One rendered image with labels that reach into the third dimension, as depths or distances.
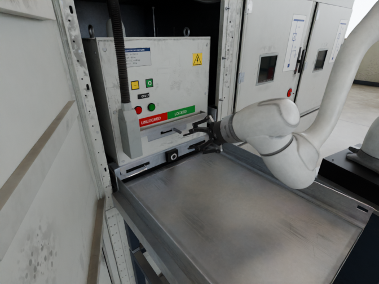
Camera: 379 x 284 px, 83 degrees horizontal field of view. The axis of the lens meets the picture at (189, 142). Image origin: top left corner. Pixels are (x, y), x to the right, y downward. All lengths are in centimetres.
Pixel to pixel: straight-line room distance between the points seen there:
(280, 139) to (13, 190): 52
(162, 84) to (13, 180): 66
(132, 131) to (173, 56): 36
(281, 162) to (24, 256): 55
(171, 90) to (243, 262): 67
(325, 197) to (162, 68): 78
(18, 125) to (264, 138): 49
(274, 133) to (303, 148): 11
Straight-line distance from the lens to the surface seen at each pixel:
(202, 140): 112
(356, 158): 133
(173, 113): 96
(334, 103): 71
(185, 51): 95
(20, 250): 38
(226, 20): 105
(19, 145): 39
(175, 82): 93
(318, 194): 95
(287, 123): 53
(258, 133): 56
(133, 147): 77
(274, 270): 69
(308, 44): 172
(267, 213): 83
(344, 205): 93
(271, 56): 134
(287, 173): 63
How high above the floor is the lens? 140
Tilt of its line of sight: 27 degrees down
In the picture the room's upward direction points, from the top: straight up
